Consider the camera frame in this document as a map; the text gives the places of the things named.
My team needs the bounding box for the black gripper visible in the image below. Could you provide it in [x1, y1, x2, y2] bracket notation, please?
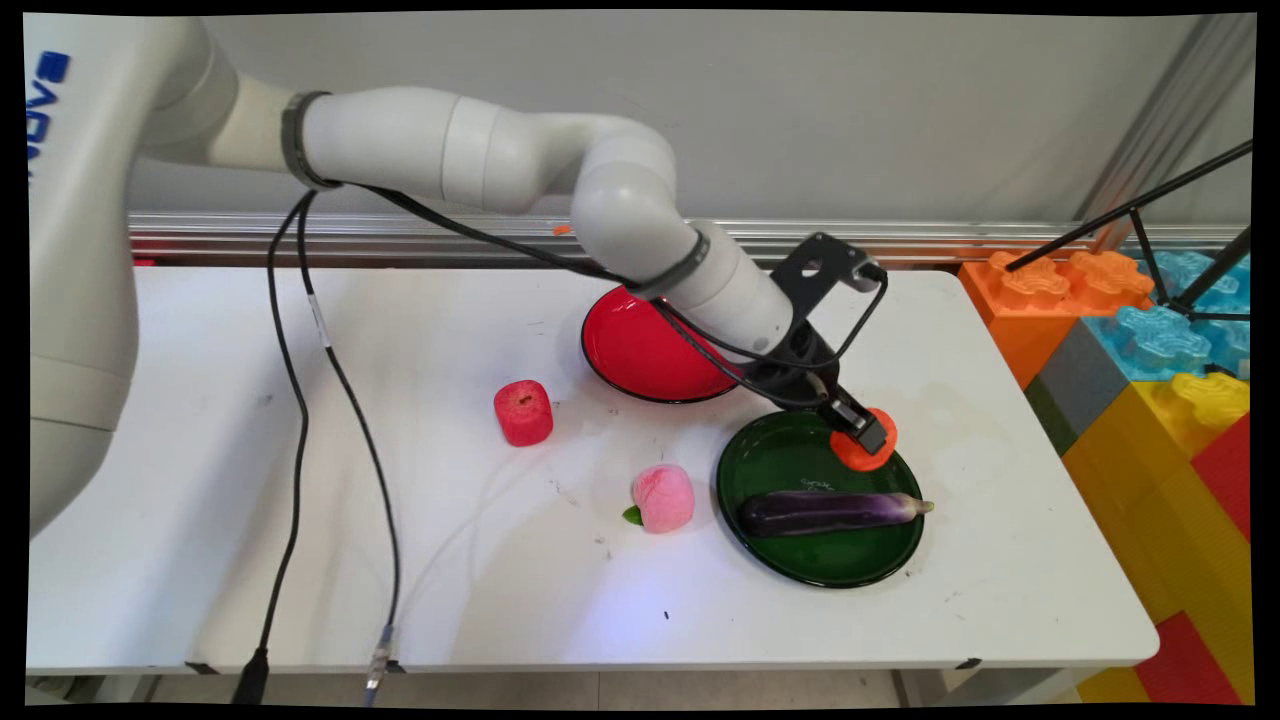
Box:
[745, 325, 890, 454]

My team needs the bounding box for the orange toy fruit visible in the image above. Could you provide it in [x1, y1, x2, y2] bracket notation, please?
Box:
[830, 406, 899, 473]

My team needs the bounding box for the green enamel plate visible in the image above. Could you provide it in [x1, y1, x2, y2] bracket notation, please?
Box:
[716, 409, 926, 589]

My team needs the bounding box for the purple toy eggplant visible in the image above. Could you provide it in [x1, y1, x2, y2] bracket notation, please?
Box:
[739, 490, 936, 539]

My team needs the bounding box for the orange foam block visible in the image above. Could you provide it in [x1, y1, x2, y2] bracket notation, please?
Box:
[958, 250, 1156, 391]

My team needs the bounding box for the pink toy peach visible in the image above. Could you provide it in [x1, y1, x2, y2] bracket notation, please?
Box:
[622, 463, 696, 534]

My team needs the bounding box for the red plate with black rim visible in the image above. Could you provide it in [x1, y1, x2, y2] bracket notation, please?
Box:
[581, 284, 746, 405]

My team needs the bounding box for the grey foam block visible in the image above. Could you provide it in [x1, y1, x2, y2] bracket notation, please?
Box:
[1040, 320, 1131, 438]

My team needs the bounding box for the red toy apple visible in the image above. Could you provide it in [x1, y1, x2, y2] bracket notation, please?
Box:
[493, 379, 555, 448]

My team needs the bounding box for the blue foam block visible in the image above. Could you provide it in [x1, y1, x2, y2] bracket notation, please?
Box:
[1085, 250, 1251, 383]

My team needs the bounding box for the black tripod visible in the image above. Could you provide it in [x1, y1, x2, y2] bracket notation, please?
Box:
[1005, 140, 1253, 323]

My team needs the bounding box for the red foam block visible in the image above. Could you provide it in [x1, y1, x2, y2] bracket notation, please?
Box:
[1190, 415, 1251, 543]
[1133, 612, 1243, 706]

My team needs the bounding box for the black velcro strap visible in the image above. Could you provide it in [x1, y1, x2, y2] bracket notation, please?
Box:
[628, 228, 711, 301]
[281, 91, 343, 191]

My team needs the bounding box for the aluminium rail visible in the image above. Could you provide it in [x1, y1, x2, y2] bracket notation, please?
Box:
[130, 210, 1251, 269]

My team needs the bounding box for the thin black cable, silver plug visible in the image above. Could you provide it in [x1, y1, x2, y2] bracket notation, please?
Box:
[296, 183, 831, 706]

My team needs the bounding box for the thick black cable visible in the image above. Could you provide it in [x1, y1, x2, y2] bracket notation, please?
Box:
[232, 183, 891, 706]

